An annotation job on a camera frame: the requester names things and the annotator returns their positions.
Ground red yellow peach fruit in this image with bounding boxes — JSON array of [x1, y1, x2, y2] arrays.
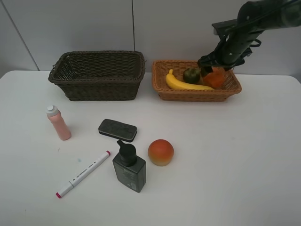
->
[[148, 139, 174, 166]]

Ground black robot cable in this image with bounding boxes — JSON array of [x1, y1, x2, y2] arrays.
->
[[216, 0, 301, 59]]

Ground pink bottle white cap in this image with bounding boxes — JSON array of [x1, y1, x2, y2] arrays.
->
[[46, 105, 71, 141]]

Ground white marker pink caps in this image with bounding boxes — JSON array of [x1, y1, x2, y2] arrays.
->
[[55, 151, 111, 198]]

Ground black felt whiteboard eraser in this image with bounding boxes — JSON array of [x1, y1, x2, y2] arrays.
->
[[98, 119, 137, 142]]

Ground dark green pump bottle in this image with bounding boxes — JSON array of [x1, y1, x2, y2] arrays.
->
[[112, 140, 146, 193]]

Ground yellow banana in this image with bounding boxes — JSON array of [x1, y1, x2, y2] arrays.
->
[[165, 69, 213, 90]]

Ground dark purple mangosteen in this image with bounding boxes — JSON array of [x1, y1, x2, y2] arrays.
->
[[182, 68, 201, 84]]

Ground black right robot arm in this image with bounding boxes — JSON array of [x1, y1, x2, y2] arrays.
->
[[197, 0, 301, 77]]

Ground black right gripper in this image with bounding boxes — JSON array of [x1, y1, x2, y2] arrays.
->
[[197, 29, 262, 77]]

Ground orange mandarin fruit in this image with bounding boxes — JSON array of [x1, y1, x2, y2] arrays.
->
[[203, 67, 225, 89]]

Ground dark brown wicker basket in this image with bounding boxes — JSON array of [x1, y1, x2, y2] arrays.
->
[[48, 50, 145, 101]]

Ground light orange wicker basket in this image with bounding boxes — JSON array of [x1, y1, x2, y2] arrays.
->
[[152, 60, 242, 102]]

